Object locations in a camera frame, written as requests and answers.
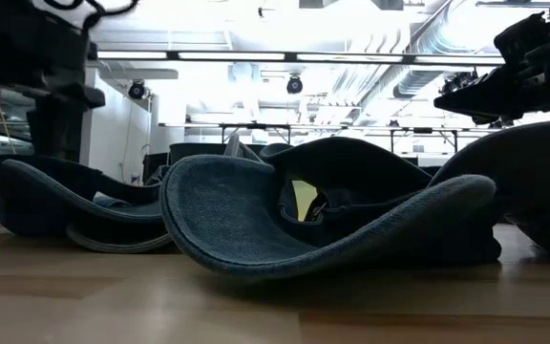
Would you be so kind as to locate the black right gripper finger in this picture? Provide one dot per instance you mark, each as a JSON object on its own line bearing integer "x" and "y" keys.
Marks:
{"x": 504, "y": 106}
{"x": 494, "y": 88}

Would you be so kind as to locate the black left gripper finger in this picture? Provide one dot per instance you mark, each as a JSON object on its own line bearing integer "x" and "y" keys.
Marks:
{"x": 55, "y": 134}

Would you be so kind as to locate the black-framed background table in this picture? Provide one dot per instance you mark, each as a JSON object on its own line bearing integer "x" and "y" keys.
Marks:
{"x": 256, "y": 126}
{"x": 423, "y": 130}

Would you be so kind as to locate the black round spotlight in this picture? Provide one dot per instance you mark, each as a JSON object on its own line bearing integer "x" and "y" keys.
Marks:
{"x": 294, "y": 84}
{"x": 136, "y": 90}

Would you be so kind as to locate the small bottle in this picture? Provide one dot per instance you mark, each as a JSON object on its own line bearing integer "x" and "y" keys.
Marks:
{"x": 135, "y": 179}

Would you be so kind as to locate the black computer monitor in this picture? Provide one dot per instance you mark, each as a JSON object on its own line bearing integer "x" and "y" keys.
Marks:
{"x": 153, "y": 165}

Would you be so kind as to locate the overhead light bar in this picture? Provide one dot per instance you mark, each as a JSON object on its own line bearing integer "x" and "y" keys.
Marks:
{"x": 351, "y": 58}

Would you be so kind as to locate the yellow plastic bin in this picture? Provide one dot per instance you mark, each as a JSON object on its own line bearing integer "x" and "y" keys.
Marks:
{"x": 303, "y": 196}

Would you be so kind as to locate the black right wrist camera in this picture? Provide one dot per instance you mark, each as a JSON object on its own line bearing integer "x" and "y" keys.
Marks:
{"x": 490, "y": 119}

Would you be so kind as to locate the silver ventilation duct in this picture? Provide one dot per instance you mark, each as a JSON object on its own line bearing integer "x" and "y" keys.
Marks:
{"x": 423, "y": 79}

